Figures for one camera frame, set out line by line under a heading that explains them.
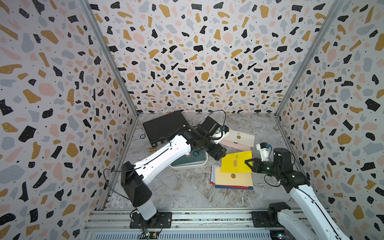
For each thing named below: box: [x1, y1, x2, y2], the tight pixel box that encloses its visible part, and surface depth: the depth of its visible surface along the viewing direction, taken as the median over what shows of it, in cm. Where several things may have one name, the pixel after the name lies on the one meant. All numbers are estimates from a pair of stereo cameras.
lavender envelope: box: [212, 165, 221, 184], surface depth 92 cm
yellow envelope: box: [221, 150, 253, 173], surface depth 83 cm
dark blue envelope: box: [215, 184, 254, 190], surface depth 87 cm
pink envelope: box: [219, 139, 252, 151], surface depth 106 cm
